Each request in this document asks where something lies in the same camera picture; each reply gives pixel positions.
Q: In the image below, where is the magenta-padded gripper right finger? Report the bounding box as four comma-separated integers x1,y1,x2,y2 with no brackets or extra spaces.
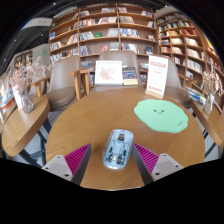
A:
131,143,184,186

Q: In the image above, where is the small white table sign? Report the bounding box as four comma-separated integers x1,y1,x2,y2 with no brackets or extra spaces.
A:
12,93,24,111

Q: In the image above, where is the wide wooden bookshelf unit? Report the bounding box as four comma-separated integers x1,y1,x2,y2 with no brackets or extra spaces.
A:
48,3,158,68

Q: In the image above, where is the glass vase with dried flowers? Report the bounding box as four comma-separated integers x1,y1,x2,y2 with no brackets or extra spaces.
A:
201,63,224,115

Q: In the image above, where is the curved wooden bookshelf unit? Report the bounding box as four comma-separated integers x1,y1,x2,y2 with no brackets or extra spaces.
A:
154,12,224,101

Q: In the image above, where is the transparent computer mouse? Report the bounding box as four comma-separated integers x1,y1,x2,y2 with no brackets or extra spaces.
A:
101,128,134,171

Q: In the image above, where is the green smiley mouse pad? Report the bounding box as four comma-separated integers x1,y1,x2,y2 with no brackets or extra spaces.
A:
133,98,189,134

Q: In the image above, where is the white sign on wooden stand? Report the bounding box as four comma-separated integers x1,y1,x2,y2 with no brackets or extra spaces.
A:
144,54,169,100

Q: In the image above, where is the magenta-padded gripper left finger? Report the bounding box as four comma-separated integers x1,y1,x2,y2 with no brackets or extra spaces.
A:
41,143,92,185

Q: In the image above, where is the white framed floral picture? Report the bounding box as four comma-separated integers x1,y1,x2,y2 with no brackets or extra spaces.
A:
94,60,124,86

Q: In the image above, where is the dark cover book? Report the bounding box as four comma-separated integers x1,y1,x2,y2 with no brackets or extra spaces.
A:
121,66,139,86

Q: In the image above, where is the beige upholstered wooden armchair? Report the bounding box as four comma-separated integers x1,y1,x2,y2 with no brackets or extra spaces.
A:
79,49,148,94
31,54,83,113
163,58,195,109

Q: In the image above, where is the small distant bookshelf unit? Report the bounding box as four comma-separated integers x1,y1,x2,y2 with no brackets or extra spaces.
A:
13,49,34,73

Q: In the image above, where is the oval wooden side table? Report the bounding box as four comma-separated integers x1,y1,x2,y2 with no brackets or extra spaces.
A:
1,95,51,164

